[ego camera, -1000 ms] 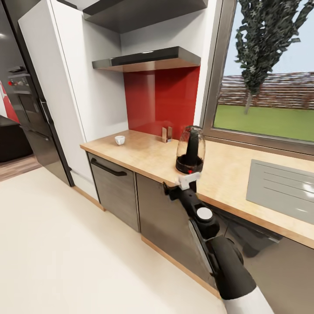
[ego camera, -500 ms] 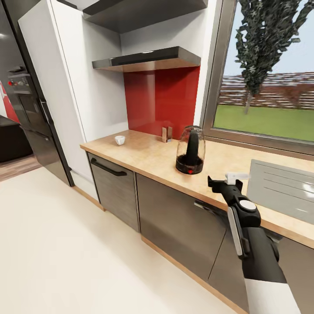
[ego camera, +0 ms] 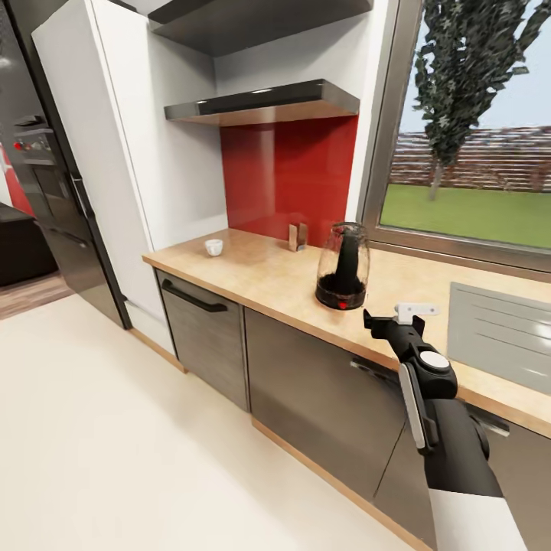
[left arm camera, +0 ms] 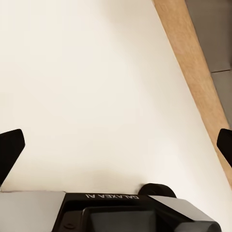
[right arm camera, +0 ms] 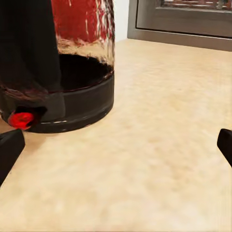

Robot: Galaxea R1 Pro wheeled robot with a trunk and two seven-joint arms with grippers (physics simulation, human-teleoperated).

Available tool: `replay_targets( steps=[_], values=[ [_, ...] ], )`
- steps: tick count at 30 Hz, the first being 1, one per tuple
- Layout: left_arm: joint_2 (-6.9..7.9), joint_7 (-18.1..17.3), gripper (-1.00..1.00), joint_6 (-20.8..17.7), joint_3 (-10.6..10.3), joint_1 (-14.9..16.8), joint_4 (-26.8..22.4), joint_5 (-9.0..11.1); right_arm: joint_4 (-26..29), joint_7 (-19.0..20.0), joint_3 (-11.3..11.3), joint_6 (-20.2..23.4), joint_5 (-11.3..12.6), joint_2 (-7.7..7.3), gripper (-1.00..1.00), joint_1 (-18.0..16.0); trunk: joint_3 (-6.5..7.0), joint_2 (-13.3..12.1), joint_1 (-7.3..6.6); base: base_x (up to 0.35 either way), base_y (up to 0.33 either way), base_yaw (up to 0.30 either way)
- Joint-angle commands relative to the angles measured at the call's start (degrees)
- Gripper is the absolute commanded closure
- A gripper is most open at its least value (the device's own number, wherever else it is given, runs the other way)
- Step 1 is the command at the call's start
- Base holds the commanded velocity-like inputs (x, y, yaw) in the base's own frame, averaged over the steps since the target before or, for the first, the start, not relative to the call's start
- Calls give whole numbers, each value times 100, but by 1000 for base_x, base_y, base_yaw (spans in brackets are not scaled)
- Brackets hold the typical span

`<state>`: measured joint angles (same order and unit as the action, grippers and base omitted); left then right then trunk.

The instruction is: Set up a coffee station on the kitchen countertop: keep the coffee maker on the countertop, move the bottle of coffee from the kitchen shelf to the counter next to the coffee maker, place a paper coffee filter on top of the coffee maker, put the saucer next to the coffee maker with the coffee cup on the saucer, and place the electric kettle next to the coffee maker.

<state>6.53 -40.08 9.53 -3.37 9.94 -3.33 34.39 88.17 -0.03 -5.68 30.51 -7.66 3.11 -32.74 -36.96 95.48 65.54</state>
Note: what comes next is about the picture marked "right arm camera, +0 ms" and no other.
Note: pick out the fixed window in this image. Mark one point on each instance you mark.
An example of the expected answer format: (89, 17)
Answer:
(196, 23)

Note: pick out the electric kettle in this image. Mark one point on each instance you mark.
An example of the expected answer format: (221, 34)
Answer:
(57, 63)

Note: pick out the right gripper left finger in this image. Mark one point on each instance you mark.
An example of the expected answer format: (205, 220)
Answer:
(12, 144)

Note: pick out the countertop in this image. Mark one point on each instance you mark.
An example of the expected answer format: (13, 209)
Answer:
(152, 164)

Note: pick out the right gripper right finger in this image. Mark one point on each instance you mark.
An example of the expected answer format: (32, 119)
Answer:
(224, 143)

